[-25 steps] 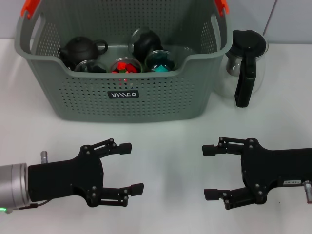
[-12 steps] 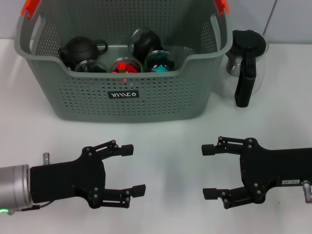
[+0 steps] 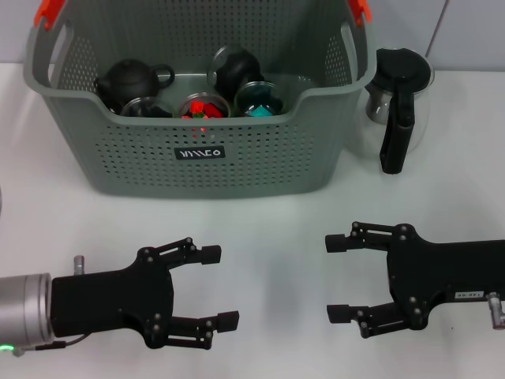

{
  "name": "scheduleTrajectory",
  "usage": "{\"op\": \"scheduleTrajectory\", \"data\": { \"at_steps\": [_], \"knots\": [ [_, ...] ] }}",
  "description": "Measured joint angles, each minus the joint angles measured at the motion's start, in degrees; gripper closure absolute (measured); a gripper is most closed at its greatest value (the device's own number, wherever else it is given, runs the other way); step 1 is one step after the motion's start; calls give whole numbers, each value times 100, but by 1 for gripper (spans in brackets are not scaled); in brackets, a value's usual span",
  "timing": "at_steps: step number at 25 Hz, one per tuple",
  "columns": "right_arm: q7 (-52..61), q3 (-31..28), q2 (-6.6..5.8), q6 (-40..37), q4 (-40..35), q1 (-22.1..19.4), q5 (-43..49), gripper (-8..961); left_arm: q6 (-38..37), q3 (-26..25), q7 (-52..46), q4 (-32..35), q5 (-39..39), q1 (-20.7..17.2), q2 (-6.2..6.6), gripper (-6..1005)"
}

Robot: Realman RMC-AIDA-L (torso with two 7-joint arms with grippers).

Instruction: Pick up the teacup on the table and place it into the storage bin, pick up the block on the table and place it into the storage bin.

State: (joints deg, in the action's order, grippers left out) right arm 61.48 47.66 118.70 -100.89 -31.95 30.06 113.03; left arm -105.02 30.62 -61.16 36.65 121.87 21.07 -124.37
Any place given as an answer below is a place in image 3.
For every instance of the glass teacup black holder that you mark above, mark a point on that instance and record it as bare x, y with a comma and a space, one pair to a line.
146, 108
185, 104
260, 96
236, 67

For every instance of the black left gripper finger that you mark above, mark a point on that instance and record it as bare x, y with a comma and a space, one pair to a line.
209, 254
227, 320

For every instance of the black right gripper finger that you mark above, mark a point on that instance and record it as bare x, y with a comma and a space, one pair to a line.
339, 314
337, 242

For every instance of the grey perforated storage bin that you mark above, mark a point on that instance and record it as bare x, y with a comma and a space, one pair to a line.
256, 158

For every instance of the long dark red toy brick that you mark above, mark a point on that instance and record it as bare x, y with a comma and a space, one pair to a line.
215, 111

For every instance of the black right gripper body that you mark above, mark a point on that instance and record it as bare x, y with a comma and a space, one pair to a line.
446, 272

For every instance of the black clay teapot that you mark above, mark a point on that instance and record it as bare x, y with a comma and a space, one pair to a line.
130, 81

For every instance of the glass coffee pot black lid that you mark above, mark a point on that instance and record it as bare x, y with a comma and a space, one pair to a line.
402, 71

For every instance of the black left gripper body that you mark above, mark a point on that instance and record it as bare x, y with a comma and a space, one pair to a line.
114, 296

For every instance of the teal square toy brick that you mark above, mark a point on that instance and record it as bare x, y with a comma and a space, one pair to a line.
259, 112

